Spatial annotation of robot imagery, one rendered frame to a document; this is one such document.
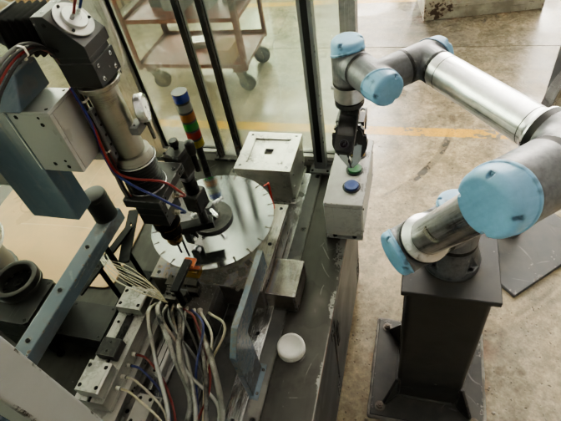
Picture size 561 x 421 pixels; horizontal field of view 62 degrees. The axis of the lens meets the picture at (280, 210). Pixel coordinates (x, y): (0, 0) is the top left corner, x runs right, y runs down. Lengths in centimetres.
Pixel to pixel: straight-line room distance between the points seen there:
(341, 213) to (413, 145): 160
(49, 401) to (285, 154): 113
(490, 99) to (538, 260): 151
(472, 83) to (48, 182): 80
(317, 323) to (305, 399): 20
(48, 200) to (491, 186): 78
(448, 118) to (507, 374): 161
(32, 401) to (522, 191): 64
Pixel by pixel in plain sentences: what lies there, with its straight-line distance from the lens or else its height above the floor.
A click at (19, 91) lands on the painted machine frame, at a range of 81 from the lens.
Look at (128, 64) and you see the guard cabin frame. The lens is 162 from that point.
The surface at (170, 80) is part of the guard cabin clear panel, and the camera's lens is 160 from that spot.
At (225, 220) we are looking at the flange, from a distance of 121.
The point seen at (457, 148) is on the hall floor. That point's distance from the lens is 286.
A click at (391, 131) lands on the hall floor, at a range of 295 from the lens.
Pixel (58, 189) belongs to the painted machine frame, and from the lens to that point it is 93.
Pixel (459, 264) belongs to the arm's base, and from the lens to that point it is 128.
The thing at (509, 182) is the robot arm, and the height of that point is 133.
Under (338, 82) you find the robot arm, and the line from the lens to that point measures 110.
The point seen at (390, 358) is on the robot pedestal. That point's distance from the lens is 201.
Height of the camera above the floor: 183
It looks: 47 degrees down
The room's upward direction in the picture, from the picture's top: 12 degrees counter-clockwise
